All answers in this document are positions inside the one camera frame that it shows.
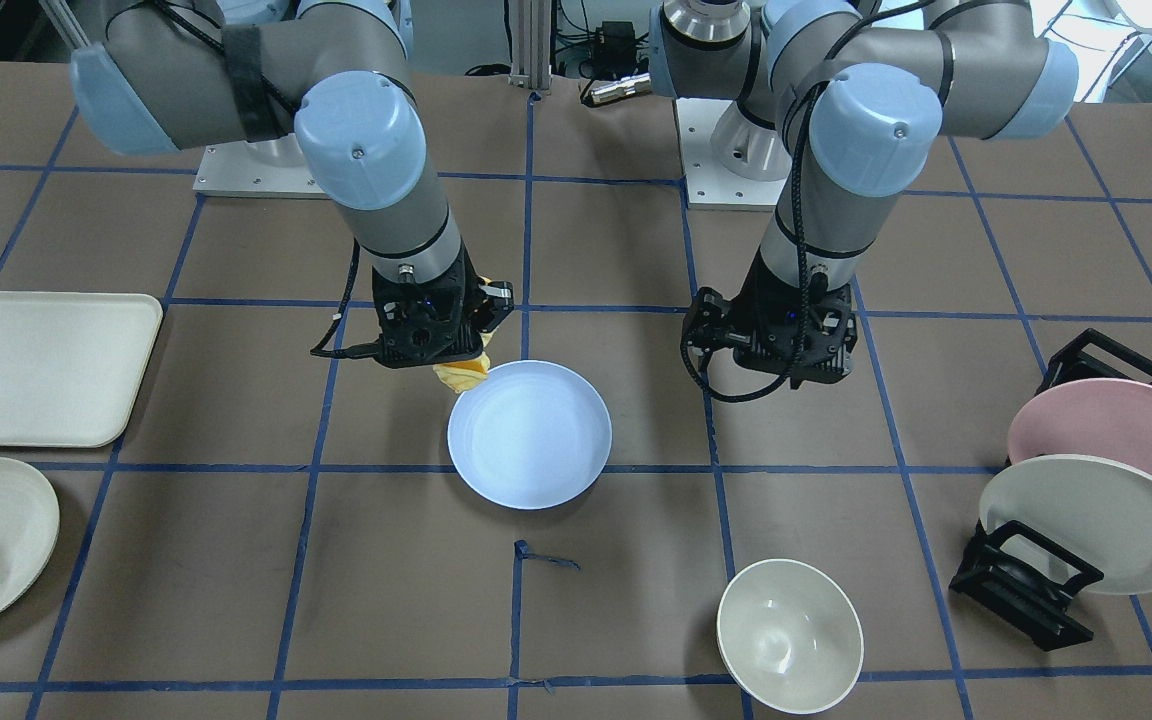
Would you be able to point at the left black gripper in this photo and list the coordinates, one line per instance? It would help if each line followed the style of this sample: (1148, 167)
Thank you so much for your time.
(711, 309)

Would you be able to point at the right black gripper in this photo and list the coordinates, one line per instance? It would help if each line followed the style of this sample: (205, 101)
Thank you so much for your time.
(497, 300)

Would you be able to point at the striped bread roll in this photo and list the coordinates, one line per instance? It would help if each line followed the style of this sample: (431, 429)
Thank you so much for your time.
(462, 376)

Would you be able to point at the blue plate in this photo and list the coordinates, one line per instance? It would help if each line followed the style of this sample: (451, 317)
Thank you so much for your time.
(532, 436)

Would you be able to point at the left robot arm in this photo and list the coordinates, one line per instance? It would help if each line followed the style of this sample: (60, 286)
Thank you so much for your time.
(857, 105)

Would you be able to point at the black plate rack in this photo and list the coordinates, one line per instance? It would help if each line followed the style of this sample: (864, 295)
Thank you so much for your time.
(1016, 573)

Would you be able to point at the pink plate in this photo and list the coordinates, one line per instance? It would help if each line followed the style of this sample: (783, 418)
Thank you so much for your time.
(1116, 430)

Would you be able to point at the white plate in rack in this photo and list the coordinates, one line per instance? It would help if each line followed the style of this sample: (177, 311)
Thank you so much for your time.
(1098, 509)

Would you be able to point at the silver cylindrical connector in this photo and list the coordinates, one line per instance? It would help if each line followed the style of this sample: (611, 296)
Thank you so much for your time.
(603, 92)

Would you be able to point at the black device on desk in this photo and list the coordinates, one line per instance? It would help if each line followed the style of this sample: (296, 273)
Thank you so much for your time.
(613, 49)

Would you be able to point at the white ceramic bowl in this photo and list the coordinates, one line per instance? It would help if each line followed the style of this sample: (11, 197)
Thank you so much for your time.
(790, 637)

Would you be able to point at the white rectangular tray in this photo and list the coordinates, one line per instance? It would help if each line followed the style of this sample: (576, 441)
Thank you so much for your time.
(71, 365)

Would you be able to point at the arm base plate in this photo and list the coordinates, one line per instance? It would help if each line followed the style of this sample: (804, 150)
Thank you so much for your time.
(274, 169)
(729, 161)

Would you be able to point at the aluminium frame post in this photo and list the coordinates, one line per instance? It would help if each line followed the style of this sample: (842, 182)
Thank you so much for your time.
(531, 38)

